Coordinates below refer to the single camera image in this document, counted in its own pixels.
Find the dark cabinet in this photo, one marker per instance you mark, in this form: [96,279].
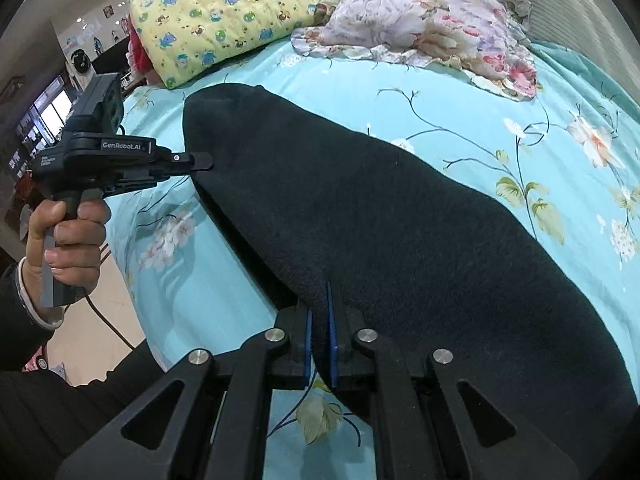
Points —
[112,55]

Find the black pants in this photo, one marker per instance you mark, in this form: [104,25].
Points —
[375,210]

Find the window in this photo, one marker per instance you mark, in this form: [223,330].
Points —
[52,110]

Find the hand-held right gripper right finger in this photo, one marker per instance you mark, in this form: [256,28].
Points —
[331,340]

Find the red cloth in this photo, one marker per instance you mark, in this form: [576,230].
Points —
[140,55]

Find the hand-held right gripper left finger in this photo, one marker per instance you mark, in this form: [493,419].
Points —
[307,350]

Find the person's left hand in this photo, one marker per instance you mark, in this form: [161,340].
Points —
[75,240]

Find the floral ruffled pillow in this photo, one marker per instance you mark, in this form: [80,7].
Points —
[400,15]

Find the person's dark clothing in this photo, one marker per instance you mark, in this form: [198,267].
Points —
[50,410]

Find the yellow cartoon print pillow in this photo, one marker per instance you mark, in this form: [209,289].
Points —
[225,10]

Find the turquoise floral bed sheet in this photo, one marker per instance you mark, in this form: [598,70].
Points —
[450,125]

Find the person's left forearm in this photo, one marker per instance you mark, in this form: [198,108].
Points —
[22,300]

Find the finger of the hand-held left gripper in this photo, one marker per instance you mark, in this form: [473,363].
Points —
[192,160]
[150,181]

